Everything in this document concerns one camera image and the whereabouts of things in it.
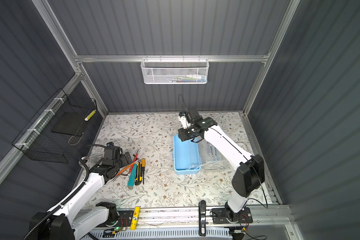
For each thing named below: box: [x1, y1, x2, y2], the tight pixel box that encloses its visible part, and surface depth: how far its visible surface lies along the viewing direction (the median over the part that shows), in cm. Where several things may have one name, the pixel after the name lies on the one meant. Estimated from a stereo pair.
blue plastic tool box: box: [172, 134, 229, 175], surface depth 91 cm
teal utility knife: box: [127, 163, 137, 190], surface depth 88 cm
